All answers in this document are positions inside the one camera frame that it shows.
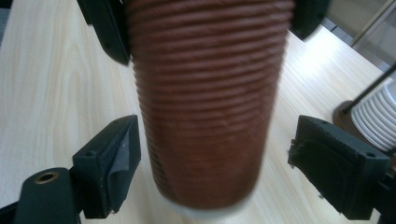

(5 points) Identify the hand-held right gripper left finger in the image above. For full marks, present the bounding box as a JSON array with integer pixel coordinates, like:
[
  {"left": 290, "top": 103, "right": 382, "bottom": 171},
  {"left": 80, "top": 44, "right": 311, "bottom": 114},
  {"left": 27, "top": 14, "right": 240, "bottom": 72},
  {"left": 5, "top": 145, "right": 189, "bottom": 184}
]
[{"left": 72, "top": 114, "right": 143, "bottom": 220}]

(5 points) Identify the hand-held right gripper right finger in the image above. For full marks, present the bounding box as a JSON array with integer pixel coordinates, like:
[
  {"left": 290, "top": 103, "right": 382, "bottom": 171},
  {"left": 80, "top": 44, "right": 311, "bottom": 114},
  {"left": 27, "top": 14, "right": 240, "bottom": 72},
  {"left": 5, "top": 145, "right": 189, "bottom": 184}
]
[{"left": 287, "top": 114, "right": 391, "bottom": 221}]

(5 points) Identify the black wire cup holder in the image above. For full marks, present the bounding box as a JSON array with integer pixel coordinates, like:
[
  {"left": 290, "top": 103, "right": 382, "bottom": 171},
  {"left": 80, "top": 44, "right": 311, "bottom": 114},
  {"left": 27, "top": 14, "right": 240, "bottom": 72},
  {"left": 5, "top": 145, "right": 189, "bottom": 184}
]
[{"left": 331, "top": 62, "right": 396, "bottom": 158}]

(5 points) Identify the stack of brown paper cups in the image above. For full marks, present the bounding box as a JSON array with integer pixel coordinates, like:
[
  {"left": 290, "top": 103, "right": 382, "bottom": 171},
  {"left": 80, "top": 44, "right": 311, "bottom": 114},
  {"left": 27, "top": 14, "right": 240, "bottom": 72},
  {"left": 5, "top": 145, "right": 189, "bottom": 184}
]
[{"left": 349, "top": 78, "right": 396, "bottom": 153}]

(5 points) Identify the brown ribbed paper cup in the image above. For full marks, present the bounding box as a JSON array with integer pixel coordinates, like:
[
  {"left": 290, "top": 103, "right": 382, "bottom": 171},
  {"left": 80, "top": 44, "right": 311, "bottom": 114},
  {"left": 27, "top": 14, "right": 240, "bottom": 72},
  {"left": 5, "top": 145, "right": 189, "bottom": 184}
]
[{"left": 124, "top": 0, "right": 296, "bottom": 219}]

